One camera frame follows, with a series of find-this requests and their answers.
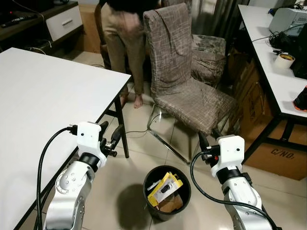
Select grey printer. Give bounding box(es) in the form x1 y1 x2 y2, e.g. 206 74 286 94
268 7 307 37

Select thin black floor cable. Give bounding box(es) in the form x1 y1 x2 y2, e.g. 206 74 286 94
122 112 160 140

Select large brown cardboard box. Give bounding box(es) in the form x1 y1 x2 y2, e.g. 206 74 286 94
234 52 307 181

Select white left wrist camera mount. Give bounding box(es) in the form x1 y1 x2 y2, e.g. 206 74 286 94
75 121 109 160

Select grey curtain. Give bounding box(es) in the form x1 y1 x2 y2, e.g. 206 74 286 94
191 0 251 42

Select black round rubbish bin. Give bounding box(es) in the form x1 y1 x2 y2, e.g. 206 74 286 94
143 165 192 221

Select white desk black frame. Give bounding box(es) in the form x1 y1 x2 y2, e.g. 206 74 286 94
238 4 307 166

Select black remote control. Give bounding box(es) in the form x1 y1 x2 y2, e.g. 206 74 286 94
0 14 40 28

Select person in khaki trousers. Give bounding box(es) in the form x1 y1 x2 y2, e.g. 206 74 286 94
98 0 147 109

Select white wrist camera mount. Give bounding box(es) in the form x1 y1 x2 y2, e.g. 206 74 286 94
211 135 246 174
75 121 109 160

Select white table black legs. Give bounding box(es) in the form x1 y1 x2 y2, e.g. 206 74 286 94
0 47 132 230

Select yellow package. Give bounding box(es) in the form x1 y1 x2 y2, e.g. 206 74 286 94
147 171 184 207

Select brown cardboard piece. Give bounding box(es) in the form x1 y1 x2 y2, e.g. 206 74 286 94
158 194 184 213

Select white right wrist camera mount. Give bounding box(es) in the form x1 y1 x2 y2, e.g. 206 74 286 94
211 135 246 174

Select black bag with cables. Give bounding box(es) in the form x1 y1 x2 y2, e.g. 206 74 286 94
270 30 307 80

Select chair with brown checked cover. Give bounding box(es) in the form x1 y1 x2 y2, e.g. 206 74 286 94
142 3 237 164
191 34 227 88

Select orange black power tool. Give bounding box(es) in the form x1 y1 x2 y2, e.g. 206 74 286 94
293 86 307 112

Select white tape roll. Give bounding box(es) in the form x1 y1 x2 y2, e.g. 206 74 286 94
274 52 296 69

